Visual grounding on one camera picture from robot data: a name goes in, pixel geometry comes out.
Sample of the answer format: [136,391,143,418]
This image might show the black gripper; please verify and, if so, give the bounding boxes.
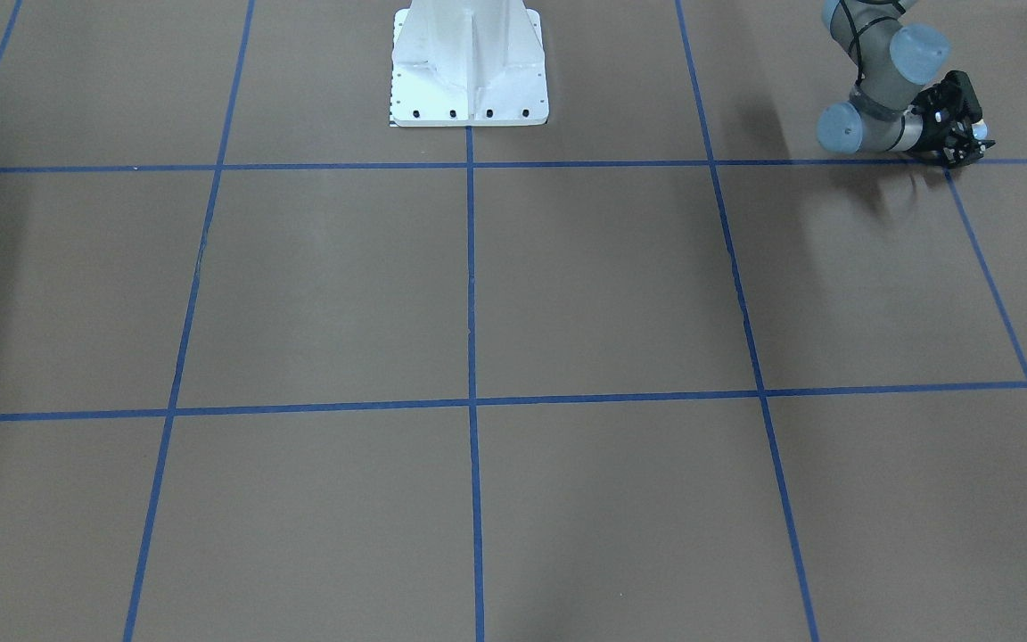
[908,70,996,169]

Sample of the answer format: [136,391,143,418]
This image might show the blue and cream bell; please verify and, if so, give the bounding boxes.
[973,121,990,141]

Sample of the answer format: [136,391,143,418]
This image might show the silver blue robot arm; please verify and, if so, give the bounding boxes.
[816,1,995,169]

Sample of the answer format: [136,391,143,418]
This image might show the white pedestal column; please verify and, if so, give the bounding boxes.
[389,1,550,128]

